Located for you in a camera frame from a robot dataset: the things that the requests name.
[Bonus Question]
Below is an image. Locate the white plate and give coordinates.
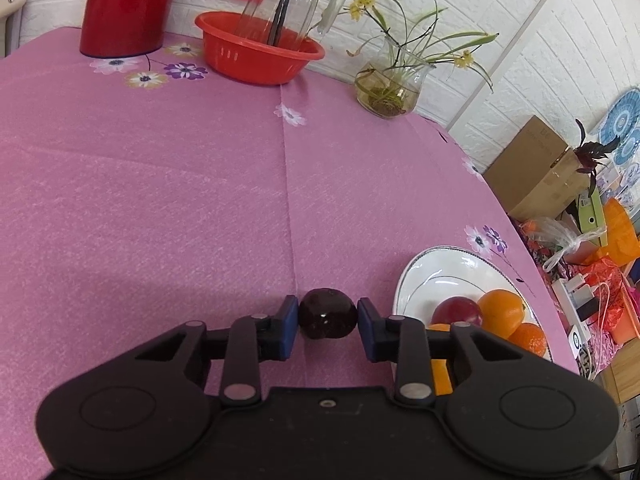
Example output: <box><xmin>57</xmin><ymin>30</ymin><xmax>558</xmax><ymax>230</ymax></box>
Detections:
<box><xmin>392</xmin><ymin>246</ymin><xmax>555</xmax><ymax>363</ymax></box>

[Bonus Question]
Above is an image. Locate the large navel orange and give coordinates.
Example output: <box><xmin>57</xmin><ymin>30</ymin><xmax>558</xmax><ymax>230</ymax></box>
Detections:
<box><xmin>427</xmin><ymin>323</ymin><xmax>455</xmax><ymax>396</ymax></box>

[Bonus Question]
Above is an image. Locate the red plum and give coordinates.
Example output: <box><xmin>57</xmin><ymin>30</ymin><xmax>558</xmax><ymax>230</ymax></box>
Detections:
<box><xmin>431</xmin><ymin>296</ymin><xmax>484</xmax><ymax>328</ymax></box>

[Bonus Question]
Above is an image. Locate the cardboard box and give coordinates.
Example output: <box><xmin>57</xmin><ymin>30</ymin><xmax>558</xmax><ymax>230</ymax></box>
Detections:
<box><xmin>482</xmin><ymin>115</ymin><xmax>596</xmax><ymax>223</ymax></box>

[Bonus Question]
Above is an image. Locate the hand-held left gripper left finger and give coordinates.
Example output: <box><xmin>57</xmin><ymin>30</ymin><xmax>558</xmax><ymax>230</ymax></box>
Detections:
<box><xmin>132</xmin><ymin>294</ymin><xmax>300</xmax><ymax>407</ymax></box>

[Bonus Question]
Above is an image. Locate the blue patterned round decoration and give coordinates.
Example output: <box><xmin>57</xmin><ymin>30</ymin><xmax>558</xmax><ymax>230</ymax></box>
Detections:
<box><xmin>612</xmin><ymin>127</ymin><xmax>640</xmax><ymax>167</ymax></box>
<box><xmin>597</xmin><ymin>87</ymin><xmax>640</xmax><ymax>133</ymax></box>

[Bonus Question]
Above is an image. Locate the red thermos jug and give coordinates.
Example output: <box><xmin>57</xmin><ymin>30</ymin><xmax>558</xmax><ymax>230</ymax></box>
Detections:
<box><xmin>79</xmin><ymin>0</ymin><xmax>180</xmax><ymax>59</ymax></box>

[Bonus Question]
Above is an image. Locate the clear plastic bag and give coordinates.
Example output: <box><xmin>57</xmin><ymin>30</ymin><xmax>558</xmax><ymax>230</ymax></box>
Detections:
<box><xmin>532</xmin><ymin>215</ymin><xmax>608</xmax><ymax>273</ymax></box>

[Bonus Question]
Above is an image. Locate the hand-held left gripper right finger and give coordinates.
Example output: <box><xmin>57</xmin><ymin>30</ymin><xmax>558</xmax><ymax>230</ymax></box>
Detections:
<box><xmin>356</xmin><ymin>297</ymin><xmax>525</xmax><ymax>407</ymax></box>

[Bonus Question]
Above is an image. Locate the small tangerine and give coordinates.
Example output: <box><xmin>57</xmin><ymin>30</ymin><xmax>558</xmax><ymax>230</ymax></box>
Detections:
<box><xmin>507</xmin><ymin>322</ymin><xmax>549</xmax><ymax>358</ymax></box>

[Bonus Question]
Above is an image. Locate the pink floral tablecloth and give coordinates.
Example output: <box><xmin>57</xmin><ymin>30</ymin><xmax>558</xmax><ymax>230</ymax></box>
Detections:
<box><xmin>0</xmin><ymin>25</ymin><xmax>581</xmax><ymax>480</ymax></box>

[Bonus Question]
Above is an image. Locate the glass vase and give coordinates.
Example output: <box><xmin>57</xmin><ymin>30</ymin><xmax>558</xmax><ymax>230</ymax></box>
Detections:
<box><xmin>354</xmin><ymin>35</ymin><xmax>431</xmax><ymax>120</ymax></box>

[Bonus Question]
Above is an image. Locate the red plastic basin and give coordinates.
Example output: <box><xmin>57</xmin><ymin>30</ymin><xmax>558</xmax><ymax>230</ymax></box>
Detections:
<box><xmin>194</xmin><ymin>11</ymin><xmax>326</xmax><ymax>86</ymax></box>

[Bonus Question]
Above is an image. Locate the black stirring stick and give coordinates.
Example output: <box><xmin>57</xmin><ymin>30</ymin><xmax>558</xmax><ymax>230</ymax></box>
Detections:
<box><xmin>266</xmin><ymin>0</ymin><xmax>301</xmax><ymax>47</ymax></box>

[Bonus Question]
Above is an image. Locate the dark purple plum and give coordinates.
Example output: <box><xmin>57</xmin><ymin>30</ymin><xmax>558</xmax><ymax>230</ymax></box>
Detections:
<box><xmin>298</xmin><ymin>287</ymin><xmax>359</xmax><ymax>341</ymax></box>

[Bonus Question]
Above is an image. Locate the dark purple plant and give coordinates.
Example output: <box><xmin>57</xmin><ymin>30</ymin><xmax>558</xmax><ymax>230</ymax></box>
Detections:
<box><xmin>572</xmin><ymin>119</ymin><xmax>621</xmax><ymax>198</ymax></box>

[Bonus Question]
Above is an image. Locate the green flowering plant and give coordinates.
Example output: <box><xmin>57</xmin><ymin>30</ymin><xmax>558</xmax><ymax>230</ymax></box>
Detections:
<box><xmin>346</xmin><ymin>0</ymin><xmax>500</xmax><ymax>116</ymax></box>

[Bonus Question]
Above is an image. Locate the green box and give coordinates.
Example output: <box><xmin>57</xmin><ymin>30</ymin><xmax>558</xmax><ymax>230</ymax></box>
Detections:
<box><xmin>575</xmin><ymin>192</ymin><xmax>608</xmax><ymax>248</ymax></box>

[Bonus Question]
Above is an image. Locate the glass pitcher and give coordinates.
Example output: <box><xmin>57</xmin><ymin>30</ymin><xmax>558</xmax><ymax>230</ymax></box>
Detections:
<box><xmin>235</xmin><ymin>0</ymin><xmax>352</xmax><ymax>53</ymax></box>

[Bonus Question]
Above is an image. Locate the orange plastic bag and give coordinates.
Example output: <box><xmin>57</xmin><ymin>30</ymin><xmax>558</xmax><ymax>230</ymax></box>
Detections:
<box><xmin>597</xmin><ymin>197</ymin><xmax>640</xmax><ymax>266</ymax></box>

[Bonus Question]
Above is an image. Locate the white power strip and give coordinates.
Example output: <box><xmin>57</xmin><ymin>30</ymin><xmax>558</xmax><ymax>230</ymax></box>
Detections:
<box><xmin>550</xmin><ymin>272</ymin><xmax>608</xmax><ymax>333</ymax></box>

